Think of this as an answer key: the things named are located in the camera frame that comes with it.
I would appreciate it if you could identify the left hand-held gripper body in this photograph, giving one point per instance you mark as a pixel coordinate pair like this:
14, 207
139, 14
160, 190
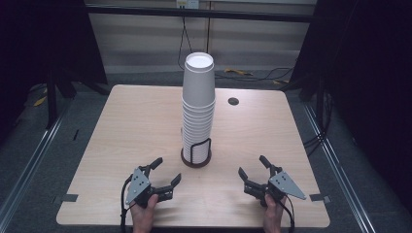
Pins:
137, 186

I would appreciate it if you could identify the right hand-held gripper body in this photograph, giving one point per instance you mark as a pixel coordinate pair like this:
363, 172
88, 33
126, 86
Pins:
286, 186

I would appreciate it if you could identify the stack of white cups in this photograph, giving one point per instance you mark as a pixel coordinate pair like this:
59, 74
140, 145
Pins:
197, 126

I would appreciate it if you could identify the person's left hand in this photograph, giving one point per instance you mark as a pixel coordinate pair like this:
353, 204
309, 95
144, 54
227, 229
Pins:
144, 218

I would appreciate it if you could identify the person's right hand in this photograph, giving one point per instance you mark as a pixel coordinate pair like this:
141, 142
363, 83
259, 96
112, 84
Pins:
273, 216

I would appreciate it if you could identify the grey tape strip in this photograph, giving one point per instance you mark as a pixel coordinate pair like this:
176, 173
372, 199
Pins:
69, 197
319, 197

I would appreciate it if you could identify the dark round table grommet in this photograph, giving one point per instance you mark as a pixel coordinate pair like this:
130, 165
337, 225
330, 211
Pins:
233, 101

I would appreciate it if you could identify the yellow floor tape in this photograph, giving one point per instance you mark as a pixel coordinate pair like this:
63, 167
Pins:
238, 71
40, 101
280, 82

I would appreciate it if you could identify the dark metal stand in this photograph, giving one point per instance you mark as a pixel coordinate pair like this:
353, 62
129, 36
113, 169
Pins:
51, 103

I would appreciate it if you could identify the black curtain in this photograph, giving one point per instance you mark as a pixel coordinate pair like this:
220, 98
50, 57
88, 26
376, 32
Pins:
42, 42
366, 81

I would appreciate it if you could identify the black horizontal bar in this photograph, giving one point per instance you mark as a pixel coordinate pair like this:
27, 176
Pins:
145, 12

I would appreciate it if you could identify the metal floor rail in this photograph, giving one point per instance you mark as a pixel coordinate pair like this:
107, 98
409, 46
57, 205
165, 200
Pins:
29, 168
340, 171

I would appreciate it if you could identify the white wall socket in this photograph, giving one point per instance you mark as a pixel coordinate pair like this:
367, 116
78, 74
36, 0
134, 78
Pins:
188, 4

